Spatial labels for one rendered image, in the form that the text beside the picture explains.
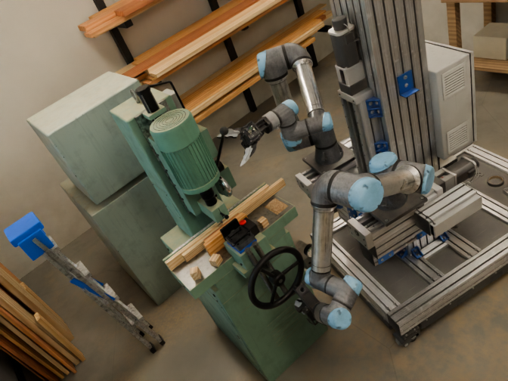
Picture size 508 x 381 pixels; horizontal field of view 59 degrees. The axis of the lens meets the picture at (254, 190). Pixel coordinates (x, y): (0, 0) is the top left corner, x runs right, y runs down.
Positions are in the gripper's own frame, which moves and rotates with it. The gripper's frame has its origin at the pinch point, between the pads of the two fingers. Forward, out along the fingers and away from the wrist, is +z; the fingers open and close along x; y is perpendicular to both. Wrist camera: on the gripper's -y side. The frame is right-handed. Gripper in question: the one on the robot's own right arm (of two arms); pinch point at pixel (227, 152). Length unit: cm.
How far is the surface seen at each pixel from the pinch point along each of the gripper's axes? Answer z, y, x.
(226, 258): 21.8, -24.6, 32.1
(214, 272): 30, -24, 34
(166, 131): 17.4, 11.7, -16.9
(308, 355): 8, -84, 100
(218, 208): 12.3, -20.1, 13.2
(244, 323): 29, -50, 61
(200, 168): 12.5, -1.5, -1.1
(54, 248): 79, -73, -27
